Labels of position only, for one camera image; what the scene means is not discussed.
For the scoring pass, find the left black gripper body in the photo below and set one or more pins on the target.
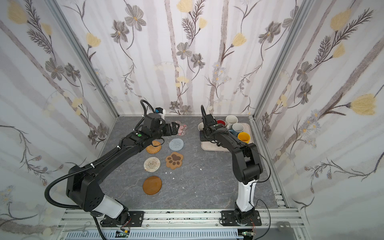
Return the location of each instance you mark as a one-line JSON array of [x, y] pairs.
[[167, 129]]

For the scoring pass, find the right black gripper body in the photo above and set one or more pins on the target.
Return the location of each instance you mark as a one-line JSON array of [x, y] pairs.
[[208, 130]]

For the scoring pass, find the white mug red inside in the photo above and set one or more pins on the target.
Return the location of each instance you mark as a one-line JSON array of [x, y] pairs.
[[221, 122]]

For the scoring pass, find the pink flower coaster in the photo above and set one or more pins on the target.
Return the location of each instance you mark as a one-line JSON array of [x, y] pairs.
[[182, 128]]

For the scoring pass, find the grey round felt coaster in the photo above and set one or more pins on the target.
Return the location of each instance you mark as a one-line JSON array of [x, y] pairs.
[[176, 144]]

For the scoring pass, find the rattan woven round coaster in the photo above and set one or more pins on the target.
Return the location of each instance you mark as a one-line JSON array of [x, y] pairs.
[[154, 147]]

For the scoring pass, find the brown paw print coaster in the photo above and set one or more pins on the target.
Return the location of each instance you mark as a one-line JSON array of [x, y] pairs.
[[174, 160]]

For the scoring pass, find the woven multicolour round coaster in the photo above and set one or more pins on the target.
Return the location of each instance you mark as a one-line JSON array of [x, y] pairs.
[[152, 164]]

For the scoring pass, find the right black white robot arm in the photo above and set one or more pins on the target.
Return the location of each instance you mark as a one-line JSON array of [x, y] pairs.
[[247, 168]]

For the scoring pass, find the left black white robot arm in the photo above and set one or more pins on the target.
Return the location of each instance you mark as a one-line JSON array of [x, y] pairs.
[[83, 183]]

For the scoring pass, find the beige serving tray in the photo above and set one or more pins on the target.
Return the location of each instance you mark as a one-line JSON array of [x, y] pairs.
[[208, 146]]

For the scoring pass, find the blue mug white inside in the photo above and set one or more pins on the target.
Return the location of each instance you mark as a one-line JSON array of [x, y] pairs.
[[236, 129]]

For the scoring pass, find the yellow mug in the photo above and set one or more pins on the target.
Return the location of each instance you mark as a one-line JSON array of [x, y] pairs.
[[244, 137]]

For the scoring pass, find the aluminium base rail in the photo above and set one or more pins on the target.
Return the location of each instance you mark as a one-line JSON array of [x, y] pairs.
[[263, 221]]

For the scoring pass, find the white slotted cable duct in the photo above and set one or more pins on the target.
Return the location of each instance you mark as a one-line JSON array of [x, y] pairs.
[[188, 234]]

